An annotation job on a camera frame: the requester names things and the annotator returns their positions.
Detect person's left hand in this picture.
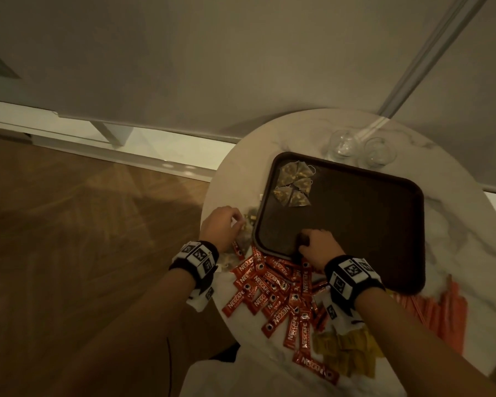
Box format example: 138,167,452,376
199,205,247,254

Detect person's right hand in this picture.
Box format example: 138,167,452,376
298,229,346,271

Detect pile of tea bags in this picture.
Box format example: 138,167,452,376
233,206,260,255

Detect dark brown tray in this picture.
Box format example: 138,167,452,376
252,152,427,295

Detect pile of red Nescafe sachets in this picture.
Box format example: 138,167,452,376
221,242,342,386

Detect neat cluster of tea bags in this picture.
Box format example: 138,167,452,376
272,160,317,208

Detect pile of yellow sachets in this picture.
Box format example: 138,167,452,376
312,326,385,379

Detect pile of orange stick packets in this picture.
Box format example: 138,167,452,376
390,276,468,356

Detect person's left forearm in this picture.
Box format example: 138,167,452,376
45,268,197,397

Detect person's right forearm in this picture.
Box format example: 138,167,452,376
355,287,496,397

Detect person's white trousers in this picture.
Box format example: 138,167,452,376
180,345,406,397

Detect black right wristband with markers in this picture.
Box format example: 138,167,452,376
324,255,386,313

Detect black wristband with markers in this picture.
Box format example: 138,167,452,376
324,255,386,313
169,240,220,290

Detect black left wristband with markers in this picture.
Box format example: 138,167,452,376
169,240,220,290

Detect round white marble table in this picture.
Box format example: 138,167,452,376
0,99,496,234

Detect clear glass cup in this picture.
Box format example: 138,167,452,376
328,128,361,162
363,137,397,169

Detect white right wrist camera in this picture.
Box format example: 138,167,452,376
322,293,366,336

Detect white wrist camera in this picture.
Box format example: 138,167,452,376
188,281,217,313
322,293,366,336

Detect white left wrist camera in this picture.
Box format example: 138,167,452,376
188,281,217,313

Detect perforated metal wall rail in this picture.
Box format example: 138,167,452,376
376,0,490,120

